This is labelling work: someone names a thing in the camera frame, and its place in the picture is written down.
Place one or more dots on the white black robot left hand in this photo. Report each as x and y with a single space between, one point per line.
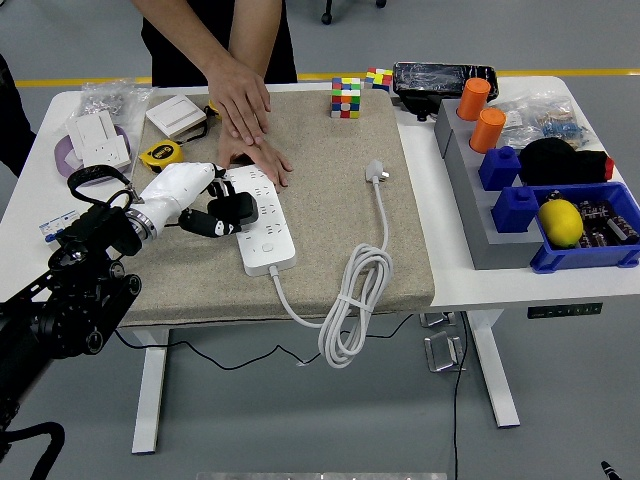
175 192

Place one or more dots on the clear bag of small parts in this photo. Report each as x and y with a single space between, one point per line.
517 125

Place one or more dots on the white switch panel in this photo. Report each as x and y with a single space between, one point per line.
90 127

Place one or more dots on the white table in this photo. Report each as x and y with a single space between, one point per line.
440 200

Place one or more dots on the white double wall switch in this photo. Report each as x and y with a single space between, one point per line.
172 112

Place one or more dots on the orange cylinder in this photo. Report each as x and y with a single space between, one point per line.
474 100
487 130

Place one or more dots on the black pouch with red tip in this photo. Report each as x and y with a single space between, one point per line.
560 162

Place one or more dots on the white blue circuit breaker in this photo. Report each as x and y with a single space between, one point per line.
55 227

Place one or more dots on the black wrapped box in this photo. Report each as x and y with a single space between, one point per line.
430 80

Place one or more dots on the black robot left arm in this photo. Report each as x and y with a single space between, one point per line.
85 295

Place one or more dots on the white socket panel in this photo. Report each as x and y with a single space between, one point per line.
106 155

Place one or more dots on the person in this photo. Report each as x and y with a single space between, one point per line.
12 125
170 65

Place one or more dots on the large metal clamp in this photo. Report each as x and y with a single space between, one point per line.
442 350

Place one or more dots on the large rubik's cube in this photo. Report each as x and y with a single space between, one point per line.
345 97

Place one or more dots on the black office chair base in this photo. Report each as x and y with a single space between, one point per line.
326 19

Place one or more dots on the person's right hand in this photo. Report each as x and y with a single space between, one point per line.
242 105

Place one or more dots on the person's left forearm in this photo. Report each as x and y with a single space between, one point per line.
257 35

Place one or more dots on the person's left hand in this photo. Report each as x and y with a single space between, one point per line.
272 165

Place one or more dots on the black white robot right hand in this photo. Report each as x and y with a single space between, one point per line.
610 472

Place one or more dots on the white power strip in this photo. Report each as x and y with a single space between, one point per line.
265 245

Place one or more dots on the black plug adapter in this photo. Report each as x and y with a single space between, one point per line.
245 210

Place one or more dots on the grey-brown mat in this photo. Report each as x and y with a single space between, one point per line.
325 225

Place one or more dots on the small metal clamp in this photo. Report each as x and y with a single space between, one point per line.
437 320

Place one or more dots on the clear bag of screws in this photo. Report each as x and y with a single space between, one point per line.
110 97

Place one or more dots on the yellow lemon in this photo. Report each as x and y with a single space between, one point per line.
560 222

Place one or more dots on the blue plastic bin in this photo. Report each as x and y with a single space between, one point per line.
585 260

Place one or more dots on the black table control panel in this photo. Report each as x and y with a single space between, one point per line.
565 311

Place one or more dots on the dark capacitors pile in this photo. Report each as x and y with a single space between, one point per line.
607 222

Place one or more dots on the person's right forearm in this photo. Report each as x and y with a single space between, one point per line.
185 30

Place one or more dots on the grey stepped block holder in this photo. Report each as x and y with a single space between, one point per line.
505 252

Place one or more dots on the purple dish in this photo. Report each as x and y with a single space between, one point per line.
62 155

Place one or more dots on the clear bag of blue resistors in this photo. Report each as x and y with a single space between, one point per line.
562 127

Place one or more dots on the blue block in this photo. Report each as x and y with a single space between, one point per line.
500 170
515 212

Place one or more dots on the small rubik's cube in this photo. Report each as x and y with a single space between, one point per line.
378 79

